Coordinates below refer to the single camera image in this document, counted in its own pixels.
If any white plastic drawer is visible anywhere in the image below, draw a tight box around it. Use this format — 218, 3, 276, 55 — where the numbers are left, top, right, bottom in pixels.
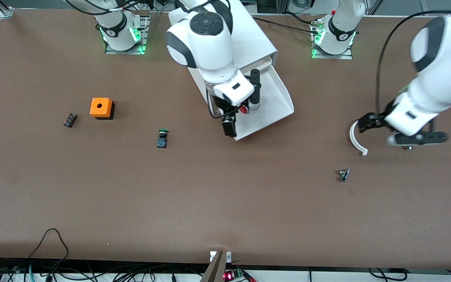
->
231, 64, 295, 141

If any white drawer cabinet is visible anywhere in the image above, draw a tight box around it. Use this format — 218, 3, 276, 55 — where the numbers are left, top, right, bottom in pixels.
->
168, 0, 279, 116

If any white curved plastic part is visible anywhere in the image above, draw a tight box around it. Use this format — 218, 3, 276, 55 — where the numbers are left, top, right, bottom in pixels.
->
350, 120, 368, 157

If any circuit board with red light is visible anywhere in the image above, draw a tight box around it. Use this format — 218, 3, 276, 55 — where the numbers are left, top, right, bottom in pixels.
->
223, 268, 256, 282

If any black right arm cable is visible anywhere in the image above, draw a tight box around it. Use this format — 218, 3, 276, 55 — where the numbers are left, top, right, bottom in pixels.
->
208, 89, 238, 119

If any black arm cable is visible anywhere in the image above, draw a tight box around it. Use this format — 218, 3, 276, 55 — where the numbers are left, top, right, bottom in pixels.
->
375, 9, 451, 115
208, 89, 238, 119

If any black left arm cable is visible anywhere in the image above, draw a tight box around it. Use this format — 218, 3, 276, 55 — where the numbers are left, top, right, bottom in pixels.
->
375, 9, 451, 115

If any green push button switch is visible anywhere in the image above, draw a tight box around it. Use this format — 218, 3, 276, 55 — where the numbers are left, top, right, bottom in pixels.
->
157, 129, 170, 149

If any black cable behind cabinet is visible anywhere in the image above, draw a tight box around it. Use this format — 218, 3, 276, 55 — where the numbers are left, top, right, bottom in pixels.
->
249, 15, 317, 30

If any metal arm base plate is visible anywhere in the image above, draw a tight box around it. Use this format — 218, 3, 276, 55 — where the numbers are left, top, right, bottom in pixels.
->
105, 11, 150, 55
310, 19, 354, 60

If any orange button enclosure box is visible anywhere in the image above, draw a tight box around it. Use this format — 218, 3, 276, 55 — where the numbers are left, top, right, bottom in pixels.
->
89, 97, 115, 121

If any grey metal bracket post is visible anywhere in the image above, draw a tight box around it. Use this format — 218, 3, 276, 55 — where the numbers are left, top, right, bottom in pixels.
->
200, 251, 233, 282

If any black looped table cable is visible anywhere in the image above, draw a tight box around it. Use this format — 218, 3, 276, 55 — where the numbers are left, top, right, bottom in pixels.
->
28, 228, 70, 271

